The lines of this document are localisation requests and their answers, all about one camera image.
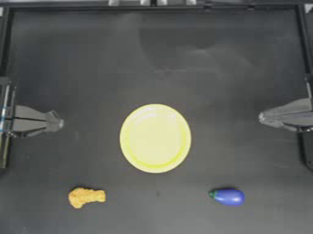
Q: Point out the brown toy chicken wing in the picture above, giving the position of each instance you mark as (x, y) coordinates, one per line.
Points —
(84, 197)

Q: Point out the yellow oval plate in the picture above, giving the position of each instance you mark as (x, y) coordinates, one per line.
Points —
(155, 138)

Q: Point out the purple toy eggplant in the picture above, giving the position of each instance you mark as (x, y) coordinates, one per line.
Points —
(229, 197)

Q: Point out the black table frame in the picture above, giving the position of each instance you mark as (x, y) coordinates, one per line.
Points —
(154, 6)

